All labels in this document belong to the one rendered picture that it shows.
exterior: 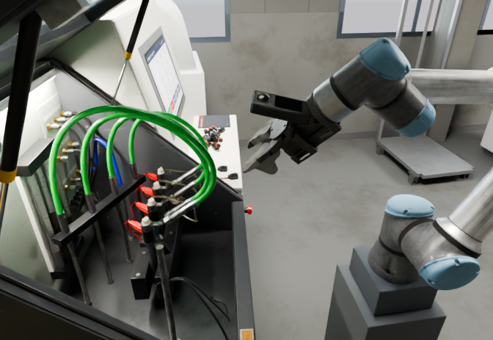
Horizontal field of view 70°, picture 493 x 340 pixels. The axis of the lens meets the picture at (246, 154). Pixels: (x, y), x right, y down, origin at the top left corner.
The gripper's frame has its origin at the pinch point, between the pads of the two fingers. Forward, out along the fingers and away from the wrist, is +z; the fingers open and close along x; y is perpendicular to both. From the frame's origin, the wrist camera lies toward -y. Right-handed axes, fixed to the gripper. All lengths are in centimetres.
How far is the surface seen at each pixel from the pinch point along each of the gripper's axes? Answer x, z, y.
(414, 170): 177, 43, 197
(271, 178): 164, 133, 114
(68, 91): 24, 39, -40
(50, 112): 15, 41, -39
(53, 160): -5.6, 29.0, -30.8
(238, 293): -13.7, 26.9, 22.9
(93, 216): -3.5, 44.6, -15.2
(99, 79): 30, 34, -35
